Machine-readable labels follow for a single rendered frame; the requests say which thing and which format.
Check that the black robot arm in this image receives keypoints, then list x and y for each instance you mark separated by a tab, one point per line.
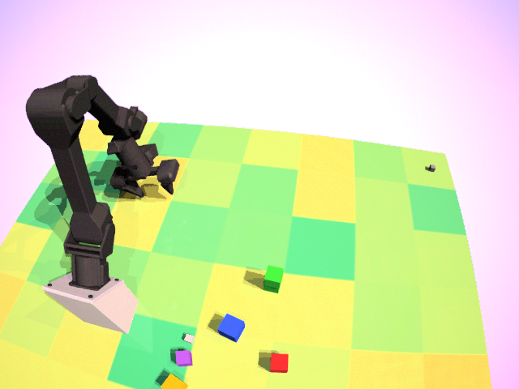
56	113

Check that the red block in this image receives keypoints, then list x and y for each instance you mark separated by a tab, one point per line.
279	363

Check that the green block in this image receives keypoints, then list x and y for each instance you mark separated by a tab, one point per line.
273	277
270	289

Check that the yellow block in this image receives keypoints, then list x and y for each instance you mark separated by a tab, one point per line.
173	382

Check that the purple block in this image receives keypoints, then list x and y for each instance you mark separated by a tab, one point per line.
184	358

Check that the blue block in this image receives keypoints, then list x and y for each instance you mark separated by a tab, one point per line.
231	327

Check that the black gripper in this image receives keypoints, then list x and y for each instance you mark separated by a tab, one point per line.
125	176

